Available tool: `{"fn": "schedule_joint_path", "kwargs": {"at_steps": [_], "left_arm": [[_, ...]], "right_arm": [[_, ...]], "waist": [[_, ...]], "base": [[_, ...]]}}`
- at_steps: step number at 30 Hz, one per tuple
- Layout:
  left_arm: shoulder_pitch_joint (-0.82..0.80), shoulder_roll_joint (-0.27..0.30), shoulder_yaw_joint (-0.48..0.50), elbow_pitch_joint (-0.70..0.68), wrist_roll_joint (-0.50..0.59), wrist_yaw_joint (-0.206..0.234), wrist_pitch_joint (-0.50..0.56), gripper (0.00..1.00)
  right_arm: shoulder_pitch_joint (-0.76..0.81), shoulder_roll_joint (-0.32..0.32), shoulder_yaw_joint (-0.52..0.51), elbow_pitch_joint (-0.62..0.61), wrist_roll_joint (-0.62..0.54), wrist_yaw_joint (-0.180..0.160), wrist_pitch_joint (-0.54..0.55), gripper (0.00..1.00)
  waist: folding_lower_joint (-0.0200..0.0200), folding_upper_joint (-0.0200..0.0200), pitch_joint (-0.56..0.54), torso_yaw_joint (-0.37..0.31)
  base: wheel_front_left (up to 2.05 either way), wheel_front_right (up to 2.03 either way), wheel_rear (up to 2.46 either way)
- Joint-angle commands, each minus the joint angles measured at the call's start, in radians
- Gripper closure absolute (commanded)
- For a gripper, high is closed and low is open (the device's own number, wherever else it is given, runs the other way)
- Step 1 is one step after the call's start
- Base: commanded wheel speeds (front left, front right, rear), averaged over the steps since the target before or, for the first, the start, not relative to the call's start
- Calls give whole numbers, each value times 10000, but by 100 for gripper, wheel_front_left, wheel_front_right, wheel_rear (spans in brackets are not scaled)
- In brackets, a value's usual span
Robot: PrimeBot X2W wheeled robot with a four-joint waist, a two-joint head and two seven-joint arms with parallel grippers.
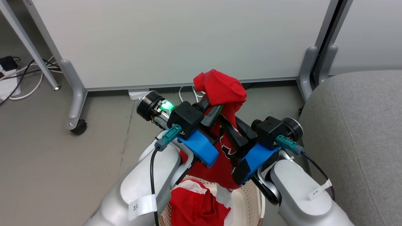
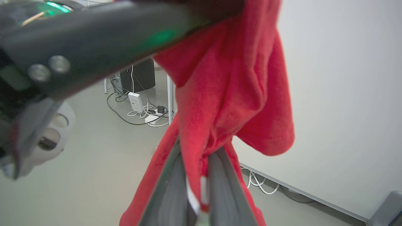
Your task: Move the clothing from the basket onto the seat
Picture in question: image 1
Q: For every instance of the grey slanted table leg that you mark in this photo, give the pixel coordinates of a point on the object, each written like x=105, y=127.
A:
x=29, y=40

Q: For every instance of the left wrist blue camera mount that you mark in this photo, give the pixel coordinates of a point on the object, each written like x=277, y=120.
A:
x=201, y=147

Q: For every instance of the black power adapter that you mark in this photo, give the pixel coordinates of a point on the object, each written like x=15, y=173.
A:
x=8, y=63

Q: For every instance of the wrist blue camera mount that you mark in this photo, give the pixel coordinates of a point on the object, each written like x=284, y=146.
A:
x=256, y=158
x=201, y=147

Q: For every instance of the grey fabric sofa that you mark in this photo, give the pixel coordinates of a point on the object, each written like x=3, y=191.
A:
x=355, y=141

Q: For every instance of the right wrist blue camera mount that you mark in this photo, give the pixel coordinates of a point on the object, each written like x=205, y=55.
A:
x=256, y=158

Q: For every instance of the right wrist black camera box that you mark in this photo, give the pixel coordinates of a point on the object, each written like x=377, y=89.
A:
x=267, y=130

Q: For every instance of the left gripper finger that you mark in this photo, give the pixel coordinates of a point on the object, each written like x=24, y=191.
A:
x=201, y=105
x=213, y=116

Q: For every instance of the large white partition panel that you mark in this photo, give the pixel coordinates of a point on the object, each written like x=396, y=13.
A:
x=172, y=37

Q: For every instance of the cream perforated laundry basket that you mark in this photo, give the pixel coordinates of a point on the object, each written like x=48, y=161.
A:
x=248, y=204

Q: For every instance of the grey leg of narrow partition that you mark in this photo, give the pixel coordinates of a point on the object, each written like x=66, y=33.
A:
x=328, y=61

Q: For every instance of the grey partition leg with caster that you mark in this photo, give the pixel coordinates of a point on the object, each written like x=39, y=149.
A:
x=73, y=91

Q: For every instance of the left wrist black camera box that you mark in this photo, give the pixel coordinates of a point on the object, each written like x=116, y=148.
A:
x=185, y=117

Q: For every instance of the large white power strip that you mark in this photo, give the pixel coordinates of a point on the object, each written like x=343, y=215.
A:
x=8, y=86

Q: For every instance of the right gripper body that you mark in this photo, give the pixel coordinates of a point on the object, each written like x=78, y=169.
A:
x=293, y=127

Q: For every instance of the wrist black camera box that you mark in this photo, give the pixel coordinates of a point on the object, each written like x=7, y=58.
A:
x=267, y=130
x=185, y=117

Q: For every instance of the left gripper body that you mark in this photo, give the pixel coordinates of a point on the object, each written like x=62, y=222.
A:
x=150, y=105

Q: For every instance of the red garment with white stripe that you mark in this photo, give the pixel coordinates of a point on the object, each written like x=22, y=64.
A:
x=194, y=207

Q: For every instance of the black caster wheel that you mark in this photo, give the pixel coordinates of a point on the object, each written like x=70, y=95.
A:
x=79, y=127

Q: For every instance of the red jersey with white print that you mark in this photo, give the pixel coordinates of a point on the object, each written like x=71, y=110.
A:
x=221, y=88

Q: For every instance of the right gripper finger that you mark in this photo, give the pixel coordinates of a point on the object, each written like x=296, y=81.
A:
x=234, y=138
x=246, y=130

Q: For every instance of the narrow white partition panel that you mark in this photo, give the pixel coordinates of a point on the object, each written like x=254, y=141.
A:
x=370, y=34

